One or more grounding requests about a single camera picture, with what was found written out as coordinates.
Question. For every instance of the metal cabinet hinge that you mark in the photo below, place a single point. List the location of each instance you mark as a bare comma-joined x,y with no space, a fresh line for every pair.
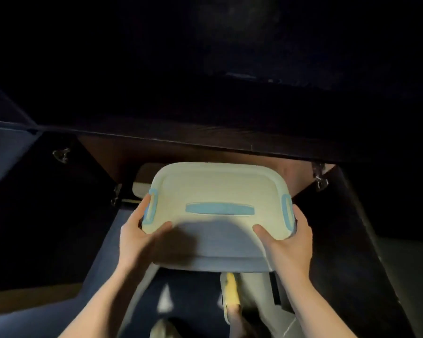
319,177
61,155
116,195

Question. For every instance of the person's left forearm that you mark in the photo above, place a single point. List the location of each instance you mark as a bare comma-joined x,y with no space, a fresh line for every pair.
105,302

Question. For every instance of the white container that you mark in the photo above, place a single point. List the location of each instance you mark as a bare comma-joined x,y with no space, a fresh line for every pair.
141,189

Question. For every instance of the person's right forearm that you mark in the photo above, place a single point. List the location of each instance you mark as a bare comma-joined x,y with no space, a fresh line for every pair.
313,306

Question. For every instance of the white storage box blue latches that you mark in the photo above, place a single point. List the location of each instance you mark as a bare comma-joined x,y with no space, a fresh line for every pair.
218,193

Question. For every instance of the yellow slipper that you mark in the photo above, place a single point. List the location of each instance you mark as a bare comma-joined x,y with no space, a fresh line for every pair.
229,292
164,329

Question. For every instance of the person's right thumb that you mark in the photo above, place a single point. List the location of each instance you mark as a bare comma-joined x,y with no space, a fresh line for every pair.
264,233

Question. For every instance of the dark wooden cabinet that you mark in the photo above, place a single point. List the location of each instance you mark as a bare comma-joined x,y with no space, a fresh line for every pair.
211,137

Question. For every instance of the person's grey trouser leg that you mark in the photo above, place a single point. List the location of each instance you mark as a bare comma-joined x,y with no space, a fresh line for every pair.
264,306

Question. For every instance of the dark cabinet door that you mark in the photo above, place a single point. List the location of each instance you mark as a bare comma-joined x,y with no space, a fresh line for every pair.
7,151
384,242

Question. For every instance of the person's left thumb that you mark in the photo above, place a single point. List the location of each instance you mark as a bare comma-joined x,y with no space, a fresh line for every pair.
159,230

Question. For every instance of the person's right hand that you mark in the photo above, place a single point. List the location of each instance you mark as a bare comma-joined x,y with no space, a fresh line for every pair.
289,249

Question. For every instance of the person's left hand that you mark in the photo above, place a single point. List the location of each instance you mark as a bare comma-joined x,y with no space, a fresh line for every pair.
135,242

